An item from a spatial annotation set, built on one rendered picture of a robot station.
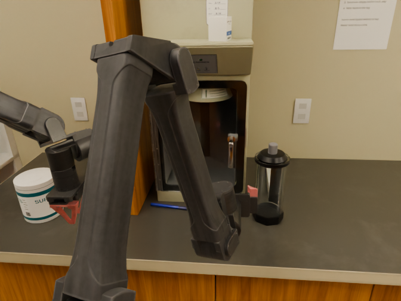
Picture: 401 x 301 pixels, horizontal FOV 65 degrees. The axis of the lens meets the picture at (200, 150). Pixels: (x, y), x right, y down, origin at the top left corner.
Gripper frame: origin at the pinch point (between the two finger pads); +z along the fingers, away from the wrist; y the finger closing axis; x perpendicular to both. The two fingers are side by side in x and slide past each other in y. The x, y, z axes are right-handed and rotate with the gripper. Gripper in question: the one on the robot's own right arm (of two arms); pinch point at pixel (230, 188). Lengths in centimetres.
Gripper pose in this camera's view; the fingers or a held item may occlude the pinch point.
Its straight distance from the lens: 89.2
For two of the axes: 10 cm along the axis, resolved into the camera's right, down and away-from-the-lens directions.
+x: 0.4, 9.3, 3.6
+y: -9.9, -0.1, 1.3
